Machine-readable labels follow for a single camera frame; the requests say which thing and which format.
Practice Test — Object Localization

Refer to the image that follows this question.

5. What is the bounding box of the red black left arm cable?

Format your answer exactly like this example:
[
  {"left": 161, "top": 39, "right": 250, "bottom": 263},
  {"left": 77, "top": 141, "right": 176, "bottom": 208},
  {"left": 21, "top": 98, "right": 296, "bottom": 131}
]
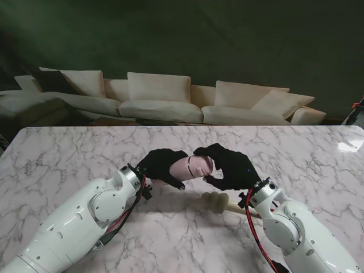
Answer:
[{"left": 92, "top": 173, "right": 148, "bottom": 251}]

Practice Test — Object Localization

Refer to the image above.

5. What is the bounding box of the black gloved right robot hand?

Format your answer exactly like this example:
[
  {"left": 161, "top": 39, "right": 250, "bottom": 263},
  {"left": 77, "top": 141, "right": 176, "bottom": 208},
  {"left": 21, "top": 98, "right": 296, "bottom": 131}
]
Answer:
[{"left": 193, "top": 143, "right": 262, "bottom": 192}]

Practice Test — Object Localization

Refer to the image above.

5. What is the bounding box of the white device with orange part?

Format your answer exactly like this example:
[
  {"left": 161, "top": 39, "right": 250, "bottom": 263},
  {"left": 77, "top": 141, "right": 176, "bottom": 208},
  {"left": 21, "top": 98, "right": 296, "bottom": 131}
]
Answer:
[{"left": 340, "top": 96, "right": 364, "bottom": 126}]

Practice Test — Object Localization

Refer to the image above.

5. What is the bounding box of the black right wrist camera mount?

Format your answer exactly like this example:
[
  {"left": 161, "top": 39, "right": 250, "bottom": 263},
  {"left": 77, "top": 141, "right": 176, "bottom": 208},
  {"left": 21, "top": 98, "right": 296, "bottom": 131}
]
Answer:
[{"left": 238, "top": 192, "right": 251, "bottom": 210}]

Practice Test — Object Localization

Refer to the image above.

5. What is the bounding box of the pink thermos bottle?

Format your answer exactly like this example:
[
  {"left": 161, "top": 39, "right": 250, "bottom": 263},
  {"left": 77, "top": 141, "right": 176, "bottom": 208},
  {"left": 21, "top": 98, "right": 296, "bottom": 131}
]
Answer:
[{"left": 169, "top": 157, "right": 194, "bottom": 181}]

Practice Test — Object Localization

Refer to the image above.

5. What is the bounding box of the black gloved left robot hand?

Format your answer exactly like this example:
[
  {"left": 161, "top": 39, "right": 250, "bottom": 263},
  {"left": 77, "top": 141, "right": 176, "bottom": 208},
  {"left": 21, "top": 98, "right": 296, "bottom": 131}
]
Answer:
[{"left": 136, "top": 148, "right": 190, "bottom": 191}]

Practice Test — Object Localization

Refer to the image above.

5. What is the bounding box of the cream fabric sofa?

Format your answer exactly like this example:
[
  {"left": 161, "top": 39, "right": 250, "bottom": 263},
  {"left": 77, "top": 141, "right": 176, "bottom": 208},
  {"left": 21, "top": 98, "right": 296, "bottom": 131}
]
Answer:
[{"left": 0, "top": 67, "right": 327, "bottom": 126}]

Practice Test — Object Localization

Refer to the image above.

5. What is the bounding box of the dark brown cushion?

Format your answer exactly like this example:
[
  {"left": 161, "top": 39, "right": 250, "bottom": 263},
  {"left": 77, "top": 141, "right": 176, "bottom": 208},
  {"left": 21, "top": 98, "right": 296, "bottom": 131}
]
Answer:
[{"left": 24, "top": 68, "right": 83, "bottom": 96}]

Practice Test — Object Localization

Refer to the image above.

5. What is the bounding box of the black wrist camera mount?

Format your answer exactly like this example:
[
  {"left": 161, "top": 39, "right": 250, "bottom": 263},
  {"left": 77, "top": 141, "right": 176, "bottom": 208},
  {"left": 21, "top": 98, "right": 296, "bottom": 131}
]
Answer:
[
  {"left": 238, "top": 192, "right": 251, "bottom": 210},
  {"left": 142, "top": 183, "right": 154, "bottom": 201}
]

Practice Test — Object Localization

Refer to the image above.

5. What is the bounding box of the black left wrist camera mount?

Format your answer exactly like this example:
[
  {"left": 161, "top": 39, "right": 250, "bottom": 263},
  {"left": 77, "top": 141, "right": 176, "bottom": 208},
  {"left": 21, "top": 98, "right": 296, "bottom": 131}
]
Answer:
[{"left": 142, "top": 183, "right": 154, "bottom": 201}]

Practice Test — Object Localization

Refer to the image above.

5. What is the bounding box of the pink thermos lid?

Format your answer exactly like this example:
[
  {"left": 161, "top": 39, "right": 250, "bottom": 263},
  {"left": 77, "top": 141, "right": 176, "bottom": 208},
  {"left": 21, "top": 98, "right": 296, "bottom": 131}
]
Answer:
[{"left": 187, "top": 155, "right": 215, "bottom": 178}]

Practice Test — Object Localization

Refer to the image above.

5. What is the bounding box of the sponge cup brush red handle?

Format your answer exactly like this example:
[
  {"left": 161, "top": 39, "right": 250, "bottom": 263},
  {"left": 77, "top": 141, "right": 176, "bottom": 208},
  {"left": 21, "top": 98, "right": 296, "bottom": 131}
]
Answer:
[{"left": 201, "top": 192, "right": 264, "bottom": 220}]

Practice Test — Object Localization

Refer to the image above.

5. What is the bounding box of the tilted cream throw cushion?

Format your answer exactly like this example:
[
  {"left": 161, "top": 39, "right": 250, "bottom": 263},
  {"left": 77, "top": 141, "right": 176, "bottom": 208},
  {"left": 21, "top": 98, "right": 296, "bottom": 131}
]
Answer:
[{"left": 251, "top": 88, "right": 316, "bottom": 119}]

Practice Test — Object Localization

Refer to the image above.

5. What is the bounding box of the wide cream back cushion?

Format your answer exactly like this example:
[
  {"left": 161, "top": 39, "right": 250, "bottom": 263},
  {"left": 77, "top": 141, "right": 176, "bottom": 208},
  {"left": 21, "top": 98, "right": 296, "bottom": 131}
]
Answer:
[{"left": 126, "top": 72, "right": 192, "bottom": 103}]

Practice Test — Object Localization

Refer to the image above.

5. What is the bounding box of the red black arm cable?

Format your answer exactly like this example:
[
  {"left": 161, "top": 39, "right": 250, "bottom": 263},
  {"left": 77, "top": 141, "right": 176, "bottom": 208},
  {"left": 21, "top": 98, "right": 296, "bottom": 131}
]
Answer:
[
  {"left": 92, "top": 173, "right": 148, "bottom": 251},
  {"left": 244, "top": 187, "right": 281, "bottom": 273}
]

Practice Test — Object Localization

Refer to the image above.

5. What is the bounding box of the red black right arm cable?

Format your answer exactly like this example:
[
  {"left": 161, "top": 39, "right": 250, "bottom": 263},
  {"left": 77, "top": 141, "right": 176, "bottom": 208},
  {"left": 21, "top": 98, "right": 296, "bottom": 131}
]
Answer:
[{"left": 244, "top": 187, "right": 281, "bottom": 273}]

